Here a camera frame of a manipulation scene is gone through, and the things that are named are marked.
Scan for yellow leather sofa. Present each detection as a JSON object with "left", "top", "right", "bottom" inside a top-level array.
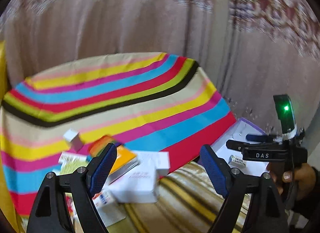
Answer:
[{"left": 0, "top": 40, "right": 23, "bottom": 233}]

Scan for small white cube box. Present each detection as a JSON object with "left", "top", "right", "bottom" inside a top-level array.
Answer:
[{"left": 63, "top": 129, "right": 84, "bottom": 152}]

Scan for white dental box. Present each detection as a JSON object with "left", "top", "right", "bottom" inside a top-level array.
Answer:
[{"left": 58, "top": 152, "right": 87, "bottom": 164}]

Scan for white storage tray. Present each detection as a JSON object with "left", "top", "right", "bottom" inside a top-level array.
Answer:
[{"left": 209, "top": 117, "right": 272, "bottom": 176}]

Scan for pink curtain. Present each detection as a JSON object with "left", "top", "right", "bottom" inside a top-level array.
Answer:
[{"left": 1, "top": 0, "right": 319, "bottom": 151}]

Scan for green round sponge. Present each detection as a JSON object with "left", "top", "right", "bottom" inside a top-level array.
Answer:
[{"left": 60, "top": 160, "right": 88, "bottom": 175}]

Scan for rainbow striped cloth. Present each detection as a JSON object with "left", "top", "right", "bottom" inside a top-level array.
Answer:
[{"left": 1, "top": 52, "right": 235, "bottom": 216}]

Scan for small barcode box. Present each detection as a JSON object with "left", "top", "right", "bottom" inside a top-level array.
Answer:
[{"left": 228, "top": 155, "right": 246, "bottom": 169}]

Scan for white blue medicine box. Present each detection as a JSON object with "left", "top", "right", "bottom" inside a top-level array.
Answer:
[{"left": 92, "top": 190, "right": 117, "bottom": 209}]

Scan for large white box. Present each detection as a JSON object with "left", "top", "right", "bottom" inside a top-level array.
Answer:
[{"left": 107, "top": 151, "right": 170, "bottom": 204}]

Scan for person's right hand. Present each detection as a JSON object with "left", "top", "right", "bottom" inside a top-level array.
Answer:
[{"left": 266, "top": 162, "right": 318, "bottom": 200}]

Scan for orange flat box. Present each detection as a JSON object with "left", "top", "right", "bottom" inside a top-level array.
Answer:
[{"left": 106, "top": 145, "right": 139, "bottom": 185}]

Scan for rainbow striped folded band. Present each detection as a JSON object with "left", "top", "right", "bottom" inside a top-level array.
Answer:
[{"left": 88, "top": 135, "right": 122, "bottom": 158}]

